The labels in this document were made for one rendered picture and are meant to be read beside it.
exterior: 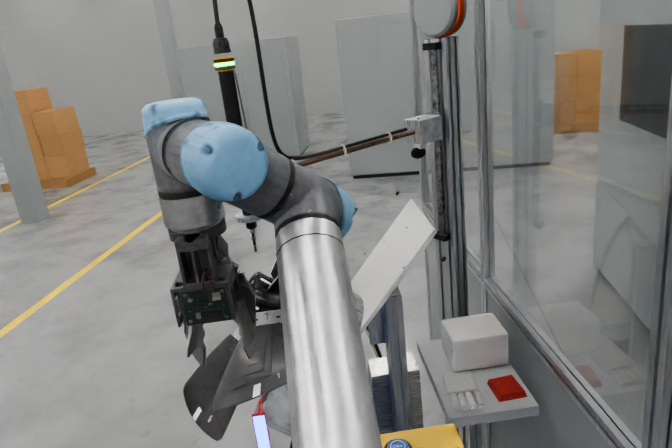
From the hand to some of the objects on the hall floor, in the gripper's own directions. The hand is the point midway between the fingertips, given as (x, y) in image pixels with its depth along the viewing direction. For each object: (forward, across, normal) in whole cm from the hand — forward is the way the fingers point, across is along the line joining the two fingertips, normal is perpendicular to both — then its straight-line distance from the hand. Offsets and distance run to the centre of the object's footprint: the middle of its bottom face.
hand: (225, 350), depth 72 cm
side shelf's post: (+143, +55, +62) cm, 165 cm away
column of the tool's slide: (+143, +59, +92) cm, 180 cm away
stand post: (+143, +34, +64) cm, 160 cm away
